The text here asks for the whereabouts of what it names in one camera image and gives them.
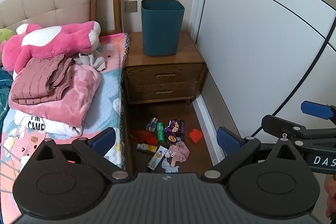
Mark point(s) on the wooden nightstand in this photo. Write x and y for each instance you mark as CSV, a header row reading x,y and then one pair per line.
x,y
165,56

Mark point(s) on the white printed garment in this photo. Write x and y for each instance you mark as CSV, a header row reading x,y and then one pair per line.
x,y
60,128

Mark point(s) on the teal plastic trash bin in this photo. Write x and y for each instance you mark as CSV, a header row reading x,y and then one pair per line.
x,y
161,29

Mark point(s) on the white and brown wardrobe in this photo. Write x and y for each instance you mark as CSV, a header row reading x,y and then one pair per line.
x,y
262,43

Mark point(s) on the red plastic bag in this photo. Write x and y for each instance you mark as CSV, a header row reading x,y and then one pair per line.
x,y
144,137

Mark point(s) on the grey cloth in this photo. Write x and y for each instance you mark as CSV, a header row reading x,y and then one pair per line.
x,y
92,60

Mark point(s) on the beige wall socket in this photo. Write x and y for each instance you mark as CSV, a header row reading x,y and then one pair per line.
x,y
131,6

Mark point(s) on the mauve folded garment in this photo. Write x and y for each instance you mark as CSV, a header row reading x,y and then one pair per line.
x,y
36,79

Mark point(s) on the teal blanket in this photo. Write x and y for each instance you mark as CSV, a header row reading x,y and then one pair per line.
x,y
4,90

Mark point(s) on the brown wooden wall holder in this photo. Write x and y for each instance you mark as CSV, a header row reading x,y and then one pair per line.
x,y
117,3

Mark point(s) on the green can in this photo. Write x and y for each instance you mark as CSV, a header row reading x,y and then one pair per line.
x,y
160,132

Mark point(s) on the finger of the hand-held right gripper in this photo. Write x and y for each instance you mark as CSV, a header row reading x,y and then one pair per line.
x,y
315,109
278,123

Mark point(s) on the green plush toy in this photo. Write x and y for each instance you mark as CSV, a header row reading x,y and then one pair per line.
x,y
5,34

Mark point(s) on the person's right hand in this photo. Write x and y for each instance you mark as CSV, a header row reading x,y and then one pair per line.
x,y
331,187

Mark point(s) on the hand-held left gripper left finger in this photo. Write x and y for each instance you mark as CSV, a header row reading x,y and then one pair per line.
x,y
103,140

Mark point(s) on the pink plush toy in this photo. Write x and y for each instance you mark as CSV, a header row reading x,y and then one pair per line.
x,y
52,43

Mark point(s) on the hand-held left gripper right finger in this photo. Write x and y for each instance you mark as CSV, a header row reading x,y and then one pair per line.
x,y
229,140

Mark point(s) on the red ridged plastic piece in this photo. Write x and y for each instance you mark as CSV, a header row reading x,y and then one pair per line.
x,y
195,136

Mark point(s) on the wooden nightstand drawer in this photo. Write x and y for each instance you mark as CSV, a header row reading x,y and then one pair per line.
x,y
165,74
162,92

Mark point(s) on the purple chip bag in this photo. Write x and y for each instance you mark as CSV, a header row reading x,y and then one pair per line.
x,y
175,132

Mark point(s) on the crumpled white wrapper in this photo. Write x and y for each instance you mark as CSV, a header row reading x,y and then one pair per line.
x,y
151,124

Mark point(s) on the pink crumpled cloth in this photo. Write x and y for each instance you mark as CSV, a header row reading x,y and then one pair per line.
x,y
181,151

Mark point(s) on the crumpled silver wrapper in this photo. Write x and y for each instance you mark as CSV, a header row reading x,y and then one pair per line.
x,y
168,166

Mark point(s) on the small white bottle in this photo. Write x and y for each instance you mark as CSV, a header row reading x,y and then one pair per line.
x,y
146,147

